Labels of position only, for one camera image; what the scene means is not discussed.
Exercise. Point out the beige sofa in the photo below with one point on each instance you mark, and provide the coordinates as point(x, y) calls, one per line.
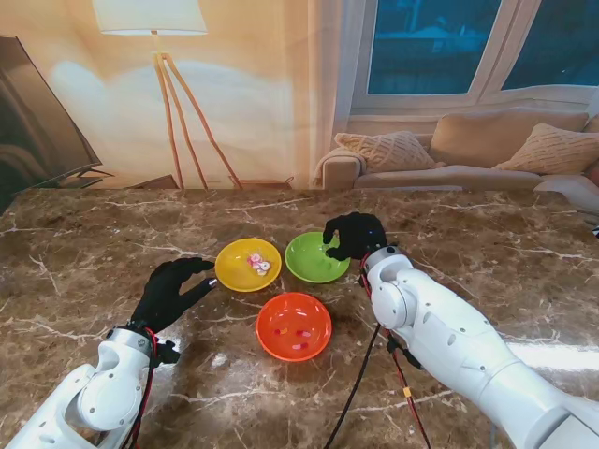
point(491, 135)

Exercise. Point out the black flat television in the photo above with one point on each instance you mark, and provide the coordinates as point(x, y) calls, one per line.
point(33, 117)

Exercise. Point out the white framed window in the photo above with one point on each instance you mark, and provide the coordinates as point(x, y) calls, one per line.
point(421, 47)

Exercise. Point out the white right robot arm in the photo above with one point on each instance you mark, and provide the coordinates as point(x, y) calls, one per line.
point(458, 337)

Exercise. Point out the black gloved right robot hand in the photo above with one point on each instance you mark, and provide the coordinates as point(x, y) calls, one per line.
point(360, 236)

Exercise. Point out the green plastic bowl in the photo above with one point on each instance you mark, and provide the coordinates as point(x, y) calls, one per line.
point(304, 262)

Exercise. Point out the pink white candies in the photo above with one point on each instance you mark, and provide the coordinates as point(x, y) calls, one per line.
point(258, 265)

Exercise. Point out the red and yellow candy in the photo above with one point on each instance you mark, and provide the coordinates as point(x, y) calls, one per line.
point(281, 332)

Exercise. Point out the yellow plastic bowl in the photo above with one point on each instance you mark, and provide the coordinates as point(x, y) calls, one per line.
point(238, 276)

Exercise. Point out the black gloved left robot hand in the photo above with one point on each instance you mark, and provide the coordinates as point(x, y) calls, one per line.
point(161, 297)

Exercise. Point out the tripod floor lamp white shade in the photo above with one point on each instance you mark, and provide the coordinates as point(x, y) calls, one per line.
point(150, 16)

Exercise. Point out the orange plastic bowl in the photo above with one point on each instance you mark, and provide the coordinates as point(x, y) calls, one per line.
point(285, 313)

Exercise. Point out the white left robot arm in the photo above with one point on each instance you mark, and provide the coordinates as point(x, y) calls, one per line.
point(107, 388)

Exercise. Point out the beige knit cushion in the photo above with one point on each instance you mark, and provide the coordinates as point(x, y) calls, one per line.
point(384, 150)
point(547, 149)

